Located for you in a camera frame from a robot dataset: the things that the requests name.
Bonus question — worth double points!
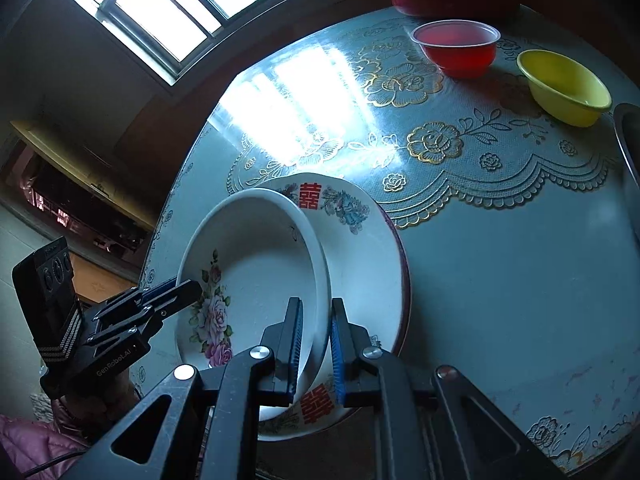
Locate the small white rose dish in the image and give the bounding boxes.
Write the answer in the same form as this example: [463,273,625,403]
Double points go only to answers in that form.
[176,188,331,401]

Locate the white plate red characters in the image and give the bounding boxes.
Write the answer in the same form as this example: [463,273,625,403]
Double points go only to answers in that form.
[258,172,401,441]

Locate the yellow bowl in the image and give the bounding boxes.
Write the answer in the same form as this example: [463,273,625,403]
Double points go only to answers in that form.
[516,49,612,128]

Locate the stainless steel bowl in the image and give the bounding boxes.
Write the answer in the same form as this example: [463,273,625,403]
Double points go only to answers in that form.
[614,103,640,202]

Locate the red plastic bowl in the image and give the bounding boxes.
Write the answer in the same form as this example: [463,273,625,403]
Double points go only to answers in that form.
[411,20,501,79]

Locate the large purple floral plate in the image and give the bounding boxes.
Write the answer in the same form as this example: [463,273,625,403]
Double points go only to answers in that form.
[376,204,412,356]

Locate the person left hand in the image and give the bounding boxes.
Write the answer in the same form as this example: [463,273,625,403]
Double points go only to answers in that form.
[60,368,141,444]

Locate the wooden cabinet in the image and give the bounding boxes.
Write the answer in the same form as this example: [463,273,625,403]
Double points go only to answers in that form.
[1,120,157,302]

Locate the pink jacket left sleeve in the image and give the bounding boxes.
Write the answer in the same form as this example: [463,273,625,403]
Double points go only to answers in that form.
[1,399,90,479]

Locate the floral plastic tablecloth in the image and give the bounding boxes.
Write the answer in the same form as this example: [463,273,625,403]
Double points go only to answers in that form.
[141,9,639,479]

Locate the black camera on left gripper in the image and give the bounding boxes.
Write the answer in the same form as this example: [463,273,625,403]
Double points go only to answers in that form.
[12,236,82,367]

